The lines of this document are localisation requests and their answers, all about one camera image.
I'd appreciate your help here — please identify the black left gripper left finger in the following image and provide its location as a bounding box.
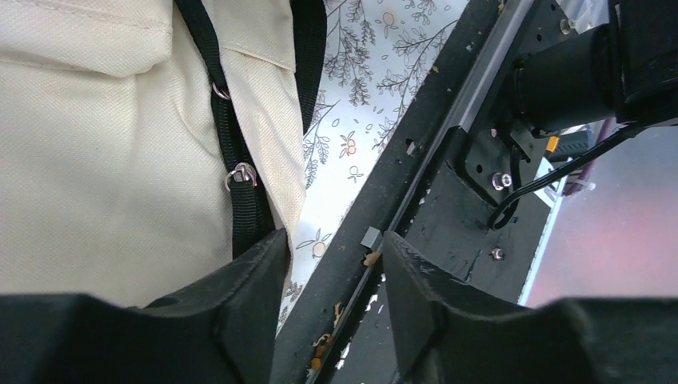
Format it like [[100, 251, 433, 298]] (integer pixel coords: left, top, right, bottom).
[[1, 230, 289, 383]]

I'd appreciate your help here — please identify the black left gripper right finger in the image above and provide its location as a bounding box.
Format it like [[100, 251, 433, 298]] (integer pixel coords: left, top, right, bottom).
[[382, 232, 677, 383]]

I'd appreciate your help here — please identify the beige canvas backpack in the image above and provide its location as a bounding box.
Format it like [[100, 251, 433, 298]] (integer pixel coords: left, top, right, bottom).
[[1, 1, 326, 307]]

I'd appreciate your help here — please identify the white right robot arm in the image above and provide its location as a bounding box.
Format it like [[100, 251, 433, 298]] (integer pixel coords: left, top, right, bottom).
[[506, 0, 677, 134]]

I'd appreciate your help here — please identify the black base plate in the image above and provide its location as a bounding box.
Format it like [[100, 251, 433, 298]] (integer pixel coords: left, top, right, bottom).
[[271, 1, 607, 383]]

